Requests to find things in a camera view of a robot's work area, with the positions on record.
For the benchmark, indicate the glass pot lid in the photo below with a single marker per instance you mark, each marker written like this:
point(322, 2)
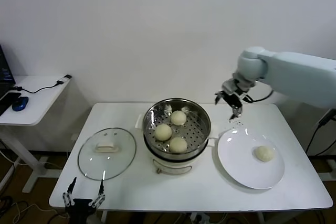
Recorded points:
point(106, 147)

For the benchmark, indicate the black laptop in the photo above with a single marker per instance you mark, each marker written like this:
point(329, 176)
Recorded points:
point(5, 74)

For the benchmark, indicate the black phone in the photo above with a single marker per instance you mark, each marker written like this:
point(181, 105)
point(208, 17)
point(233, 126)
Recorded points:
point(13, 96)

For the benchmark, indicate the small black white adapter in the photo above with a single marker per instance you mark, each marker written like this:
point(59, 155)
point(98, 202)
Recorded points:
point(67, 77)

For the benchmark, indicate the white steamed baozi bun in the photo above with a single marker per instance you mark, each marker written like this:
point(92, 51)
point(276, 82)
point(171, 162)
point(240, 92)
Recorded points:
point(178, 118)
point(264, 153)
point(178, 145)
point(162, 132)

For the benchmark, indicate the white round plate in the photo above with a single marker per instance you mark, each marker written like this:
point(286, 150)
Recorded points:
point(236, 155)

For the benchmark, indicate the black white bar device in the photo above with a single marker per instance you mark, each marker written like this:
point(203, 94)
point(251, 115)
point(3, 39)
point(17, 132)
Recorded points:
point(325, 119)

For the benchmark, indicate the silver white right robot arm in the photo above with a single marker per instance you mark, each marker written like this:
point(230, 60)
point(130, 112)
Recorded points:
point(296, 74)

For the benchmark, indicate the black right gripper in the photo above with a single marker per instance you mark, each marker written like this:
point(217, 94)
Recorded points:
point(235, 99)

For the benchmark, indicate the perforated steel steamer basket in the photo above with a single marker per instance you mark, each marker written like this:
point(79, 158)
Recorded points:
point(197, 124)

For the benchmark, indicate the blue computer mouse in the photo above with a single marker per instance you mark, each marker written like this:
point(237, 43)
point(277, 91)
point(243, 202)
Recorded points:
point(19, 104)

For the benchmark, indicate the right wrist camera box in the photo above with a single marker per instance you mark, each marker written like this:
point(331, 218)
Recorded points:
point(228, 87)

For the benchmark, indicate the white side desk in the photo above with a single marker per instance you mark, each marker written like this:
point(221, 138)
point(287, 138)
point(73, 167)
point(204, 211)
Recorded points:
point(39, 108)

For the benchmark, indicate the white table leg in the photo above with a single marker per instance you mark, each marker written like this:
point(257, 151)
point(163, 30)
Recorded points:
point(104, 218)
point(260, 218)

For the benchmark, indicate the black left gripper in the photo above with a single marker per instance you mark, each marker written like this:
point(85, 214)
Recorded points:
point(81, 205)

